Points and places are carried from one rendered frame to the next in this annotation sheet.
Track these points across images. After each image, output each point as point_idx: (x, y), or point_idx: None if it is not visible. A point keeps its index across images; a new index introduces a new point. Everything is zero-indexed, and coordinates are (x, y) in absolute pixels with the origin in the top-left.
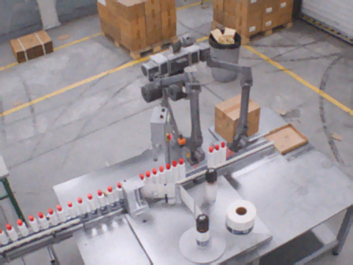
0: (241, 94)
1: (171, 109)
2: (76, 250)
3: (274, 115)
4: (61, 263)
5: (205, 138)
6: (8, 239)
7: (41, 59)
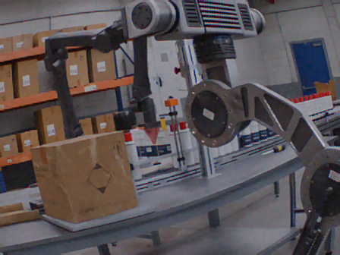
0: (66, 75)
1: (299, 253)
2: (335, 249)
3: (1, 236)
4: (338, 240)
5: (159, 204)
6: (316, 111)
7: None
